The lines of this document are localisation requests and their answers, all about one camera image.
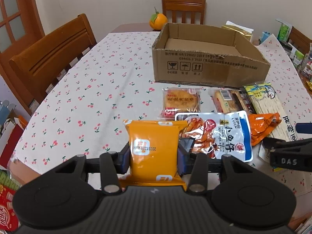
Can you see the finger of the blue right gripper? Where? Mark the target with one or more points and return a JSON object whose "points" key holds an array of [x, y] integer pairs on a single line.
{"points": [[303, 128]]}

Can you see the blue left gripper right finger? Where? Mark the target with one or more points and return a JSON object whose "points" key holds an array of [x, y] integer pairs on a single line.
{"points": [[185, 160]]}

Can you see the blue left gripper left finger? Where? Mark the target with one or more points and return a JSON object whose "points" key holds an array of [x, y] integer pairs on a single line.
{"points": [[123, 160]]}

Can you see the yellow orange snack packet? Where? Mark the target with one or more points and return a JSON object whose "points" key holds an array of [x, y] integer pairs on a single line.
{"points": [[154, 151]]}

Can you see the orange snack bag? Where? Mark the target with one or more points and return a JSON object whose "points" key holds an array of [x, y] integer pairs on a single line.
{"points": [[261, 125]]}

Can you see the white blue fish snack bag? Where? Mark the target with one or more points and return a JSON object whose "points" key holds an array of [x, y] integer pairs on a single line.
{"points": [[216, 134]]}

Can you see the round biscuit clear packet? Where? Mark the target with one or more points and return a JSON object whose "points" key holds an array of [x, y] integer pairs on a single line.
{"points": [[180, 100]]}

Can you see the long beige strip snack bag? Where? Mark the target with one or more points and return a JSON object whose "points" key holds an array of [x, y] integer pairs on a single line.
{"points": [[265, 101]]}

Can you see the barcode brown cake packet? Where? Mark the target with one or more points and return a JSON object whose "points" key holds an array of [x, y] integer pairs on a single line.
{"points": [[232, 100]]}

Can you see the cherry print tablecloth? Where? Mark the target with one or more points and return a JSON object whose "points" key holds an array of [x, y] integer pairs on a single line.
{"points": [[84, 113]]}

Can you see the right wooden chair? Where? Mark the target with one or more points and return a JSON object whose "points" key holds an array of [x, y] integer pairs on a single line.
{"points": [[299, 41]]}

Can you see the wooden chair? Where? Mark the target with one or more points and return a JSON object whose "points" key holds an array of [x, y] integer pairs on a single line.
{"points": [[29, 72], [299, 41], [193, 7]]}

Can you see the brown cardboard box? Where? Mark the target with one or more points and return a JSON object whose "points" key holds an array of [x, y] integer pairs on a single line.
{"points": [[203, 55]]}

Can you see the green white carton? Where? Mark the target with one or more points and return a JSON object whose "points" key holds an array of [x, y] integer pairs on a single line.
{"points": [[284, 31]]}

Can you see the light blue small box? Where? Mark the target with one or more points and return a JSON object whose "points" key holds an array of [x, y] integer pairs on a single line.
{"points": [[264, 36]]}

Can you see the gold tissue pack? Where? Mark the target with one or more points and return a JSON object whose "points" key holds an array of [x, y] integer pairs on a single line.
{"points": [[245, 31]]}

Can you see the orange fruit with leaf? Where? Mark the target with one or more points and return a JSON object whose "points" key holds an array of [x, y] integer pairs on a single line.
{"points": [[157, 20]]}

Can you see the left wooden chair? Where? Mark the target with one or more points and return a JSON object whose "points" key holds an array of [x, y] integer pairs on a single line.
{"points": [[29, 72]]}

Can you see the red printed box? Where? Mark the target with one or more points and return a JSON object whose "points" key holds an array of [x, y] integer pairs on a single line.
{"points": [[8, 219]]}

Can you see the far wooden chair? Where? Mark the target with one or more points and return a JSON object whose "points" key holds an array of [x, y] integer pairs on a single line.
{"points": [[193, 7]]}

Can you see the wooden glass door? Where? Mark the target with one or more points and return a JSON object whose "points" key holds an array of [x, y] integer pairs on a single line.
{"points": [[20, 24]]}

